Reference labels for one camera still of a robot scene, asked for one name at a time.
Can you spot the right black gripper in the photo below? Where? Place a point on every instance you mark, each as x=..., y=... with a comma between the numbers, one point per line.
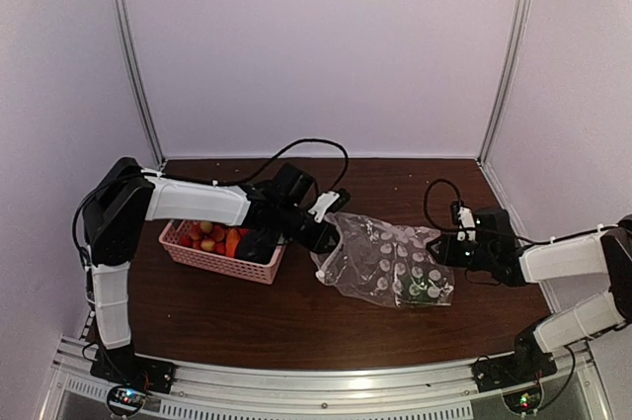
x=444, y=246

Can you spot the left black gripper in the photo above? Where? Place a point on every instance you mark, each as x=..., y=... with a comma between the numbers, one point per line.
x=318, y=242

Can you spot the green fake pepper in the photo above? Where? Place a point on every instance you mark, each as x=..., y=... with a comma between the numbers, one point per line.
x=424, y=291

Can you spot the clear zip top bag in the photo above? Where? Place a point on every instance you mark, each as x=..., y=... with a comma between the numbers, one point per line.
x=373, y=255

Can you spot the dark purple fake eggplant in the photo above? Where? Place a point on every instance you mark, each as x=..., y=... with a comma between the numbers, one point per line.
x=257, y=246

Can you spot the red orange fake tomato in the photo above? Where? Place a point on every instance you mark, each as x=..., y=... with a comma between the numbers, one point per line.
x=232, y=241

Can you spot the fake lychee bunch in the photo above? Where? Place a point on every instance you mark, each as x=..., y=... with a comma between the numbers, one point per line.
x=205, y=236

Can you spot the pink plastic basket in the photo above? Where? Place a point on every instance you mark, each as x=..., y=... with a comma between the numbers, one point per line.
x=219, y=264

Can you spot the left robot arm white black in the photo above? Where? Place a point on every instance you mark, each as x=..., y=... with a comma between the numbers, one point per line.
x=107, y=225

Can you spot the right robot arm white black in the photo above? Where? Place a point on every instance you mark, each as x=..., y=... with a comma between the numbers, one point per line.
x=485, y=241

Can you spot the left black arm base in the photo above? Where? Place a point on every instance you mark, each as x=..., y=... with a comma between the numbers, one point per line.
x=133, y=370

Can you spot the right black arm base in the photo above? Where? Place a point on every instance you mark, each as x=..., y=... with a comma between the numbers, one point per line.
x=513, y=365

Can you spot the right circuit board with leds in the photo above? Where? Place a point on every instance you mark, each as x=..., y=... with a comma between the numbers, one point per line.
x=523, y=402

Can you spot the circuit board with leds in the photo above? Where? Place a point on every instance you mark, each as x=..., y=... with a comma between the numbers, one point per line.
x=523, y=402
x=124, y=400

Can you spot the left circuit board with leds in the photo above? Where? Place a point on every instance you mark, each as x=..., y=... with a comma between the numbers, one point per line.
x=124, y=400

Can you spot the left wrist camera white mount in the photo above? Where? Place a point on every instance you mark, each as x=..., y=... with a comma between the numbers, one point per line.
x=330, y=201

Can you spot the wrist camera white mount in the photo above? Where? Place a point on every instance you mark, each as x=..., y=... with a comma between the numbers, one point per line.
x=330, y=201
x=463, y=219

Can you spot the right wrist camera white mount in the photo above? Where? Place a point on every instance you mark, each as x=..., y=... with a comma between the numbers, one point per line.
x=463, y=219

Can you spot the front aluminium rail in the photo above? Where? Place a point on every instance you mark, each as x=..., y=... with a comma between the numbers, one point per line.
x=435, y=391

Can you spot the right aluminium frame post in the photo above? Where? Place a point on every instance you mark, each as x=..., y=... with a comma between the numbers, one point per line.
x=521, y=12

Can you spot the aluminium frame post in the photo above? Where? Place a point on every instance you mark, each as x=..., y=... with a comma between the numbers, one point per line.
x=521, y=12
x=133, y=70

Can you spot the left aluminium frame post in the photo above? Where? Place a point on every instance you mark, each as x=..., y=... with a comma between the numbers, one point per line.
x=133, y=70

